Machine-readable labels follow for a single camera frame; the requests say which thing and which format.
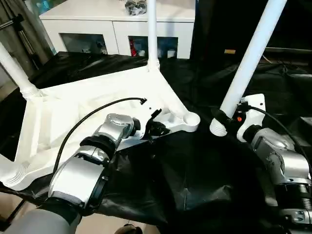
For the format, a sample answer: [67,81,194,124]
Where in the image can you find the white plastic table top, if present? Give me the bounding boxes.
[0,66,201,192]

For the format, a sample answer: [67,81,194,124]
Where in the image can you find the white glass-door sideboard cabinet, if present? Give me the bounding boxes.
[38,0,196,59]

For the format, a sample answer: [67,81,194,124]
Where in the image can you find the grey crumpled bag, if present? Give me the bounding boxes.
[124,0,148,17]

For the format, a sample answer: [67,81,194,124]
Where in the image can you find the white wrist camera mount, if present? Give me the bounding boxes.
[235,93,266,144]
[131,97,163,141]

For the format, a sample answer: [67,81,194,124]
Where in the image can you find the black backdrop cloth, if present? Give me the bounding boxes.
[189,0,312,66]

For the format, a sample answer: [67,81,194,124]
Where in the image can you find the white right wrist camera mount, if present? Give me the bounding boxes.
[235,93,266,144]

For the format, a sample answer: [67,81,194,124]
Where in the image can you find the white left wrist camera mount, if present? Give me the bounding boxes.
[131,97,163,141]

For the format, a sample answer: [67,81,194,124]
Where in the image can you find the black work mat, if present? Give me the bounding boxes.
[0,50,312,234]

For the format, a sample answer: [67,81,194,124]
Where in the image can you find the black metal stand frame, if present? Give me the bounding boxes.
[6,197,27,224]

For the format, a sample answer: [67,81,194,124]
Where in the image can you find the grey metal rack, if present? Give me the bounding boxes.
[0,0,58,82]

